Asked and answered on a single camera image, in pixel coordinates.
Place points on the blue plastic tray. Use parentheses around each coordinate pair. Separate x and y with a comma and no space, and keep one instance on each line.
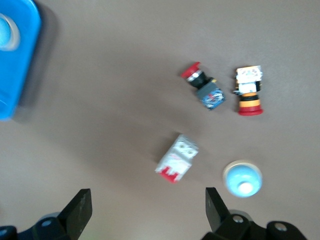
(20,75)

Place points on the white red circuit breaker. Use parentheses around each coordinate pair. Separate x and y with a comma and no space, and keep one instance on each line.
(176,160)

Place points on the brown table mat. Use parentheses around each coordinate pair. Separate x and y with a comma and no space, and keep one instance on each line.
(100,100)

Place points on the orange emergency stop button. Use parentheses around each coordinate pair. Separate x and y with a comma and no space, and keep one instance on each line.
(247,95)

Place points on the light blue call bell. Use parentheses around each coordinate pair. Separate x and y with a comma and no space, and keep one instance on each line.
(3,32)
(242,178)

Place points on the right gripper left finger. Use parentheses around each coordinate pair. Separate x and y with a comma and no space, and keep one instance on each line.
(72,220)

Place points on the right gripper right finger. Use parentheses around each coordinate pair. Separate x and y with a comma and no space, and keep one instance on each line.
(225,227)

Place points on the red push button switch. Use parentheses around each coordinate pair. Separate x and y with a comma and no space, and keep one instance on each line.
(203,87)

